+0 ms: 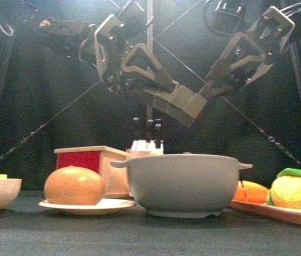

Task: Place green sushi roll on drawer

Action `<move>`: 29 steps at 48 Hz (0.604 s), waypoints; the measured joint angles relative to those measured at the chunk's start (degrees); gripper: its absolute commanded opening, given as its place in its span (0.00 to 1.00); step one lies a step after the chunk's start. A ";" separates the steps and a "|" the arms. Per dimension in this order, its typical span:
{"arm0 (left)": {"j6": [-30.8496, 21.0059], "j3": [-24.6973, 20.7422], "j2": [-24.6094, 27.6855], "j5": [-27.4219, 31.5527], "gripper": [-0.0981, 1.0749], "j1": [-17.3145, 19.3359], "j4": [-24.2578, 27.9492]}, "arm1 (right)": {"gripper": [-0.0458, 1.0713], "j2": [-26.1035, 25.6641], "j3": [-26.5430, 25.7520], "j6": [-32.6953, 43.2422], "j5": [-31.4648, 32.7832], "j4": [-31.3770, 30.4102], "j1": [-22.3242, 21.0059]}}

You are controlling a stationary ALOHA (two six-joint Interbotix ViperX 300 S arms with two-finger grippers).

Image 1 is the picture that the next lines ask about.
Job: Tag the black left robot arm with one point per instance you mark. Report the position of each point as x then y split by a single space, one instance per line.
67 35

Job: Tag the wooden drawer box red front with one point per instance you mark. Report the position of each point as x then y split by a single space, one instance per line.
113 173

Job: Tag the thin vertical metal pole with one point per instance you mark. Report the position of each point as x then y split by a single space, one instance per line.
149 26

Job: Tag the white pieces on black stand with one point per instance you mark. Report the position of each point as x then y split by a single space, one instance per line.
148 145

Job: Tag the grey toy cooking pot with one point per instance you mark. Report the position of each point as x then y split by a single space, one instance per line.
181 183

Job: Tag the orange toy food piece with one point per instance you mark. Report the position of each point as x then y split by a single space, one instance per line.
255 193

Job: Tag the small white plate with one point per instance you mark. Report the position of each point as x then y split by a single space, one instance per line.
108 205

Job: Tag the orange toy onion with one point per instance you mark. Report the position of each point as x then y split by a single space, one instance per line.
75 186

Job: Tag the yellow toy with green leaf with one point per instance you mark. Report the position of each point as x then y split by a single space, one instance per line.
294 193

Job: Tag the pink plate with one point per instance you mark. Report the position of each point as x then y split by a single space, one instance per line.
291 215

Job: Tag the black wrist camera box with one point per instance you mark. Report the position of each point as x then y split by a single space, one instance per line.
226 20

